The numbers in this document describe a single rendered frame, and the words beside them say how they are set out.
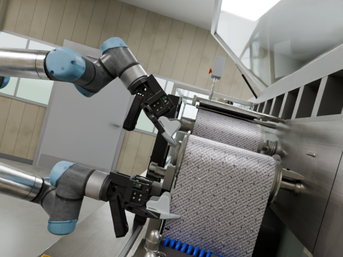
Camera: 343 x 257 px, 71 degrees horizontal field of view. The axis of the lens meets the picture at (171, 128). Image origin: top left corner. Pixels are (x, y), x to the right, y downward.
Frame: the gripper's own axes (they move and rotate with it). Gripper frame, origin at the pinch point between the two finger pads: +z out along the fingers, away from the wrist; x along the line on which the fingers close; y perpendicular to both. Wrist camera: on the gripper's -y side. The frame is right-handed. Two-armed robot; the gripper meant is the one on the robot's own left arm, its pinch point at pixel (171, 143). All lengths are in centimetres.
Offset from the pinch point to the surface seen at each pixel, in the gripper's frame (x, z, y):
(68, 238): 0.1, 5.7, -43.5
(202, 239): -6.7, 25.4, -6.8
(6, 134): 291, -173, -256
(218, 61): 51, -21, 36
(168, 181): 0.6, 8.9, -7.3
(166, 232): -6.7, 18.8, -13.8
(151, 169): 1.1, 2.8, -9.6
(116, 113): 324, -101, -92
